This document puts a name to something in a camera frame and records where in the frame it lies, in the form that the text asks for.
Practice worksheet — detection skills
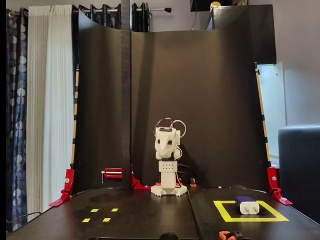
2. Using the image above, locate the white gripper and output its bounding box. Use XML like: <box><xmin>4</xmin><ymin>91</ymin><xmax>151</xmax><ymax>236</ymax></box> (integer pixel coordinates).
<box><xmin>154</xmin><ymin>126</ymin><xmax>181</xmax><ymax>160</ymax></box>

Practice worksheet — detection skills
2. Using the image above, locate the blue white charger block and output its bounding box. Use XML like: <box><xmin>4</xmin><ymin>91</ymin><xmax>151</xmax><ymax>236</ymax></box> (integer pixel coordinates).
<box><xmin>234</xmin><ymin>195</ymin><xmax>261</xmax><ymax>216</ymax></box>

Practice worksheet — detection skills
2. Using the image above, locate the red clamp with silver screw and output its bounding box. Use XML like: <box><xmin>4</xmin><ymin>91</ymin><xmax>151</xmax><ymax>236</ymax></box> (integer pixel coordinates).
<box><xmin>100</xmin><ymin>167</ymin><xmax>123</xmax><ymax>184</ymax></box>

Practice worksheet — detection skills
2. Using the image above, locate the black backdrop board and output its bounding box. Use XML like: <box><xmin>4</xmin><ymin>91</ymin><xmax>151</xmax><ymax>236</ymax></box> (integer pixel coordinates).
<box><xmin>71</xmin><ymin>9</ymin><xmax>272</xmax><ymax>196</ymax></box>

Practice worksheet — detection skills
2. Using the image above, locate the black round knob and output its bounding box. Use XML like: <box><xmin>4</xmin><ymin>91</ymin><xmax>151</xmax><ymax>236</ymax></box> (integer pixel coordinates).
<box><xmin>159</xmin><ymin>232</ymin><xmax>180</xmax><ymax>240</ymax></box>

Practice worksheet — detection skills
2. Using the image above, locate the yellow black striped stick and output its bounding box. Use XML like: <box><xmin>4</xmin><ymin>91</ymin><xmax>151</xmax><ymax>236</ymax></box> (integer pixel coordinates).
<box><xmin>253</xmin><ymin>61</ymin><xmax>272</xmax><ymax>168</ymax></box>
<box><xmin>70</xmin><ymin>63</ymin><xmax>80</xmax><ymax>168</ymax></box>

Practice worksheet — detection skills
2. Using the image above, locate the red corner clamp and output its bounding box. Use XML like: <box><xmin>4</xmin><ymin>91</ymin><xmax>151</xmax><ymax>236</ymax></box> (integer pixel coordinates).
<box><xmin>266</xmin><ymin>166</ymin><xmax>294</xmax><ymax>206</ymax></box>
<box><xmin>48</xmin><ymin>168</ymin><xmax>76</xmax><ymax>208</ymax></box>

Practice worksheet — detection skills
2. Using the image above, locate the orange black spring clamp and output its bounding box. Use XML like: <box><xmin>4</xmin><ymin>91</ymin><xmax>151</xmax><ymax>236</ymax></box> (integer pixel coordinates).
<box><xmin>218</xmin><ymin>230</ymin><xmax>244</xmax><ymax>240</ymax></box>

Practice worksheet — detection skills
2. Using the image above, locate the yellow tape square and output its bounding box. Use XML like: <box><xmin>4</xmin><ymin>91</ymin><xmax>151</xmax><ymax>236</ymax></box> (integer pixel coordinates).
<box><xmin>213</xmin><ymin>199</ymin><xmax>290</xmax><ymax>223</ymax></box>

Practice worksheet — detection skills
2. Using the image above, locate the white pleated curtain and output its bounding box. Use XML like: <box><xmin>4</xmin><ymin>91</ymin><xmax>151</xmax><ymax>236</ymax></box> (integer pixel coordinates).
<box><xmin>26</xmin><ymin>4</ymin><xmax>76</xmax><ymax>222</ymax></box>

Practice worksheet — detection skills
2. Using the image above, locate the silver curtain rod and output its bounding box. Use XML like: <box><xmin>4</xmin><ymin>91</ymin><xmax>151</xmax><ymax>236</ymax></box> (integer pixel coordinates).
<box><xmin>7</xmin><ymin>7</ymin><xmax>173</xmax><ymax>18</ymax></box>

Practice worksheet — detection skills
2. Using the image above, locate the dark blue patterned curtain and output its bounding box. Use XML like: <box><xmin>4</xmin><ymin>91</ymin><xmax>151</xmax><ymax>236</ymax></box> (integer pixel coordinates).
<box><xmin>6</xmin><ymin>7</ymin><xmax>29</xmax><ymax>233</ymax></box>
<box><xmin>71</xmin><ymin>2</ymin><xmax>151</xmax><ymax>33</ymax></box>

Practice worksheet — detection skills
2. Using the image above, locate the thick black cable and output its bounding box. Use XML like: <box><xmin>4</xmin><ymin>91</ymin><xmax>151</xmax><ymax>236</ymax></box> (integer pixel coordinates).
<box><xmin>178</xmin><ymin>163</ymin><xmax>201</xmax><ymax>185</ymax></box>

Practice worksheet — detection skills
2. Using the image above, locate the red white servo wire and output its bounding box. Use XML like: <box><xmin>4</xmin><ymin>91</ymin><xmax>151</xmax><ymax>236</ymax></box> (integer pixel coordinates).
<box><xmin>153</xmin><ymin>117</ymin><xmax>187</xmax><ymax>138</ymax></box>

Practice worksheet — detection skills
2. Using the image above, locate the red bracket clamp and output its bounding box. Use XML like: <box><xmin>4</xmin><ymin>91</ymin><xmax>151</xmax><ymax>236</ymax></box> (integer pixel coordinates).
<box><xmin>130</xmin><ymin>162</ymin><xmax>152</xmax><ymax>190</ymax></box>

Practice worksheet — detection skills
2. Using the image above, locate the thin black hanging cable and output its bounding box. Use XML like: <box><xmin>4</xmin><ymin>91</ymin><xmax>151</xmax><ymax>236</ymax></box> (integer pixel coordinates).
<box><xmin>191</xmin><ymin>0</ymin><xmax>198</xmax><ymax>31</ymax></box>

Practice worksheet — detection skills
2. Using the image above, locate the thin black floor cable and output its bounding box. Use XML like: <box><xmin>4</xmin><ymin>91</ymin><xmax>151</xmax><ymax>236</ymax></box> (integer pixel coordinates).
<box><xmin>6</xmin><ymin>211</ymin><xmax>42</xmax><ymax>223</ymax></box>

